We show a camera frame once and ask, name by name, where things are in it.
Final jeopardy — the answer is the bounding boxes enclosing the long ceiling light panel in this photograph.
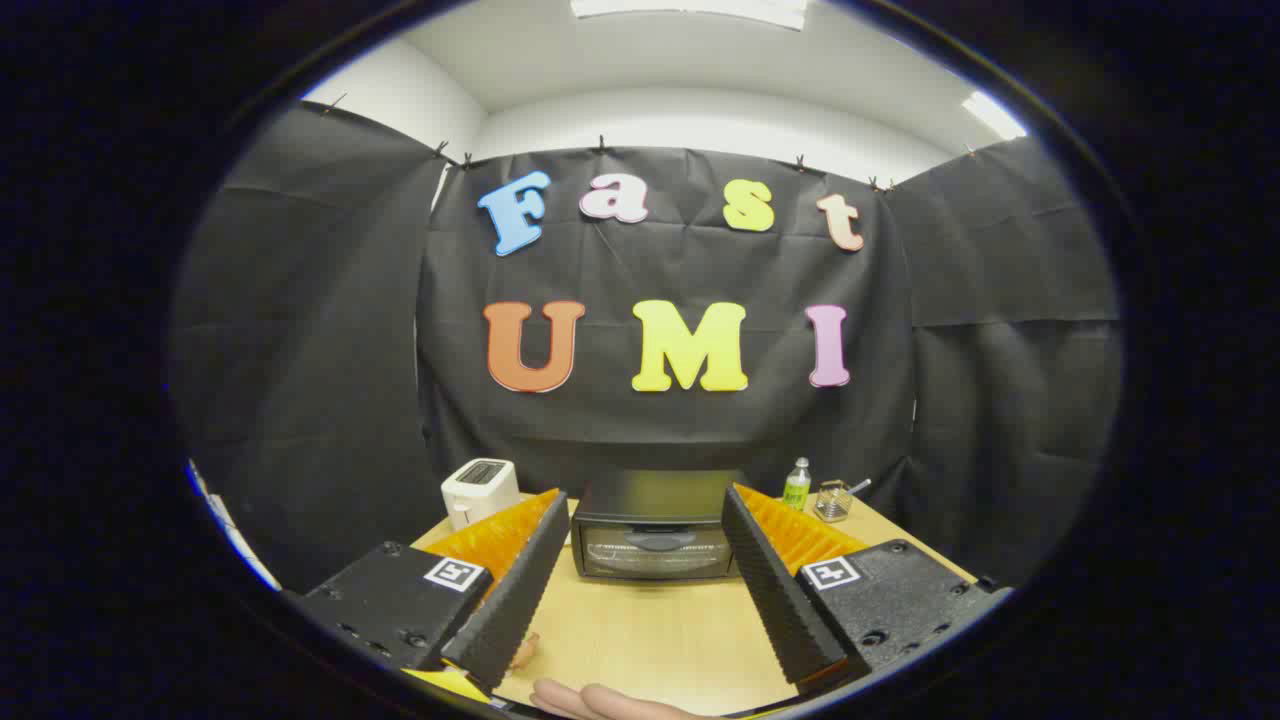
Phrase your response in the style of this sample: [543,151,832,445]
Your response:
[570,0,811,31]

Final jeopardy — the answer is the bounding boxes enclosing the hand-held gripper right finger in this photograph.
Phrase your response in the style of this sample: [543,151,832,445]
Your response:
[722,483,1011,696]

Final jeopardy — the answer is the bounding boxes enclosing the small ceiling light panel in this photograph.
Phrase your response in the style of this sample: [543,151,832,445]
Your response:
[962,90,1029,141]

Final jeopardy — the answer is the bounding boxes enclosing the white pop-up toaster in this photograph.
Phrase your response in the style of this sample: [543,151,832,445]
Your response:
[441,458,521,531]

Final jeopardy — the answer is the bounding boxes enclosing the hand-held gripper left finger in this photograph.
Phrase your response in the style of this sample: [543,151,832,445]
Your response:
[300,488,571,703]

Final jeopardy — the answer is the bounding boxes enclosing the black backdrop cloth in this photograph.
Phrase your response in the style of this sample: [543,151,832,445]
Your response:
[170,100,1126,591]

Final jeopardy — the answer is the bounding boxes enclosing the black toaster oven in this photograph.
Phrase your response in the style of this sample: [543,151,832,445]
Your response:
[572,470,746,583]

